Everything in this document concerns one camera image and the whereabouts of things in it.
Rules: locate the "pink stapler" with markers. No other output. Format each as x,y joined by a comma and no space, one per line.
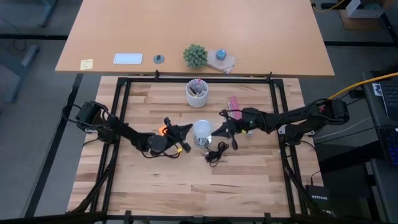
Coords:
234,105

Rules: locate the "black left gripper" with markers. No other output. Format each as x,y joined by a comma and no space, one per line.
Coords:
171,137

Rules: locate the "orange sticky note pad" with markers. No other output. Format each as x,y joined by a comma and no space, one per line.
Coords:
161,130

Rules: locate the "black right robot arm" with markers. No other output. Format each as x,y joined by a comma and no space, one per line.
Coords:
295,116

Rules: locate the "green potted succulent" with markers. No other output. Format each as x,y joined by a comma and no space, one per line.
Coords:
195,56

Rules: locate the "beige desk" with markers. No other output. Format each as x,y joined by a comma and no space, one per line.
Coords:
202,25

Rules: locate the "grey-blue desk leg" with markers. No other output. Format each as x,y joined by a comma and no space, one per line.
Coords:
48,11
26,62

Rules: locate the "white textured pen cup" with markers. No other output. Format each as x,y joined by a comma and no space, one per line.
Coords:
197,99

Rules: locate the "white small box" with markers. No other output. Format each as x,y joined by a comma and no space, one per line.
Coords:
357,11

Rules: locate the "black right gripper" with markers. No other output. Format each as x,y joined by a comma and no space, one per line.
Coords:
239,127

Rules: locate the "black aluminium table frame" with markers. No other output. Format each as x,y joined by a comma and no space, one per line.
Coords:
199,80

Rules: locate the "blue tape roll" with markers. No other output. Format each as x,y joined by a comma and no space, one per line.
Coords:
220,54

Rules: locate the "brown cardboard box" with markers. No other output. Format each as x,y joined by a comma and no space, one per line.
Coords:
357,24

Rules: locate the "white rectangular card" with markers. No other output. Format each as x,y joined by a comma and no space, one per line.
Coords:
128,58

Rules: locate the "yellow sticky note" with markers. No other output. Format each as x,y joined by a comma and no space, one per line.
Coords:
86,64

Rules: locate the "black Netgear network switch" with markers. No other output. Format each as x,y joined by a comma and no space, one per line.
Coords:
318,197

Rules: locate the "black laptop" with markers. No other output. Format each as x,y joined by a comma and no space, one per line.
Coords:
390,99

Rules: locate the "chrome lamp socket base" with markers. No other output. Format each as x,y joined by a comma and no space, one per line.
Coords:
202,143

